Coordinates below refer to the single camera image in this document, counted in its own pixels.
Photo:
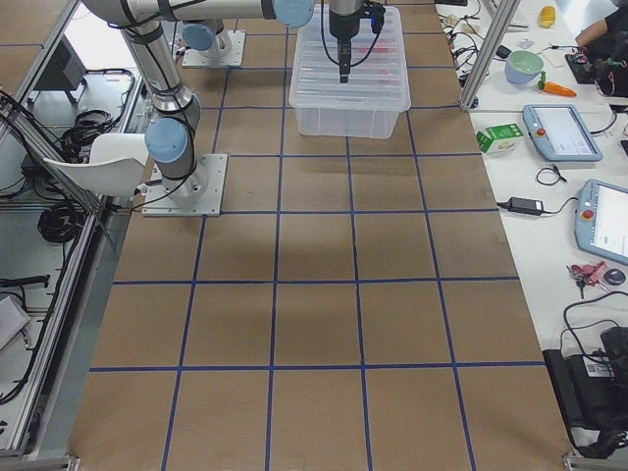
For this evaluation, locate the aluminium frame post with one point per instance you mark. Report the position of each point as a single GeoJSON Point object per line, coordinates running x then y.
{"type": "Point", "coordinates": [487, 51]}

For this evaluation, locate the green blue bowl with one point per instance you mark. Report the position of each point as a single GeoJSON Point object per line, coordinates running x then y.
{"type": "Point", "coordinates": [522, 66]}

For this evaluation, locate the red key bundle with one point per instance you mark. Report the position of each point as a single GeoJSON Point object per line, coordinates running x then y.
{"type": "Point", "coordinates": [587, 275]}

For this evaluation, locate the near teach pendant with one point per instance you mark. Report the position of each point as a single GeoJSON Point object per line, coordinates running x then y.
{"type": "Point", "coordinates": [601, 220]}

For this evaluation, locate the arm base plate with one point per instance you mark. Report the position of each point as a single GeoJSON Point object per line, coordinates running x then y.
{"type": "Point", "coordinates": [233, 59]}
{"type": "Point", "coordinates": [200, 194]}

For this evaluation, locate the green white carton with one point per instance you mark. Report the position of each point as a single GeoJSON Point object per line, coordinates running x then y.
{"type": "Point", "coordinates": [498, 139]}

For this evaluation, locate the toy carrot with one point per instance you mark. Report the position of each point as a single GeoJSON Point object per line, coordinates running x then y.
{"type": "Point", "coordinates": [554, 88]}

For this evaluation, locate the white plastic chair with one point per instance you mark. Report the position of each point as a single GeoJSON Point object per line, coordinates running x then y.
{"type": "Point", "coordinates": [115, 167]}

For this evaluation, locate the person in black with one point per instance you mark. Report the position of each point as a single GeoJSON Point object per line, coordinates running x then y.
{"type": "Point", "coordinates": [605, 46]}

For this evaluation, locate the black power adapter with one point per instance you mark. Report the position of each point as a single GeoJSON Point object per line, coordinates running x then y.
{"type": "Point", "coordinates": [522, 205]}

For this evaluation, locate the toy corn yellow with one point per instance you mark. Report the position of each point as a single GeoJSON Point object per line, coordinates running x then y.
{"type": "Point", "coordinates": [547, 16]}

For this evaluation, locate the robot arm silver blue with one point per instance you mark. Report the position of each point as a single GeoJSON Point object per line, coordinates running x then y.
{"type": "Point", "coordinates": [141, 25]}
{"type": "Point", "coordinates": [209, 37]}

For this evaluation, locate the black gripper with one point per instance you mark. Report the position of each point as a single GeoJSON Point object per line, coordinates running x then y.
{"type": "Point", "coordinates": [342, 26]}

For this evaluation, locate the teach pendant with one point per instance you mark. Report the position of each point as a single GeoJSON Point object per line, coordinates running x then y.
{"type": "Point", "coordinates": [559, 133]}
{"type": "Point", "coordinates": [601, 220]}

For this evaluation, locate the far teach pendant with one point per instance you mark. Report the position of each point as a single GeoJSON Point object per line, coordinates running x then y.
{"type": "Point", "coordinates": [559, 133]}

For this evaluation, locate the clear plastic storage box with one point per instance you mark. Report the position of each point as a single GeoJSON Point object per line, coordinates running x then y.
{"type": "Point", "coordinates": [346, 122]}

